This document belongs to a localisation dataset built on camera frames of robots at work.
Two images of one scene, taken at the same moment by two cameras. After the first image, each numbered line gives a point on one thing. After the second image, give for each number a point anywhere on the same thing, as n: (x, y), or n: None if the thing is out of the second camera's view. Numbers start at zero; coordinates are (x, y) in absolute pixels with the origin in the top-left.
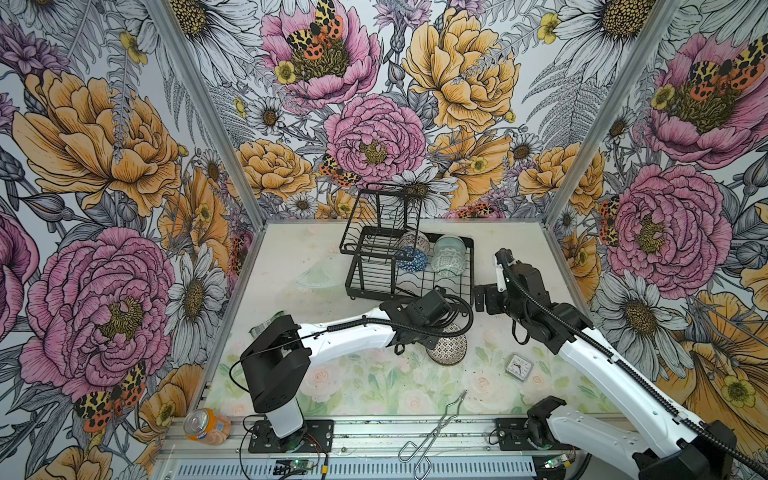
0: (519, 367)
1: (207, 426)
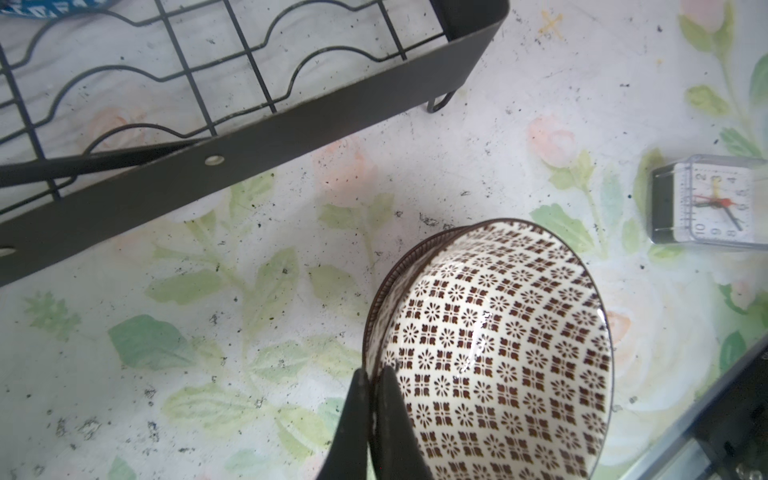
0: (710, 199)
1: None
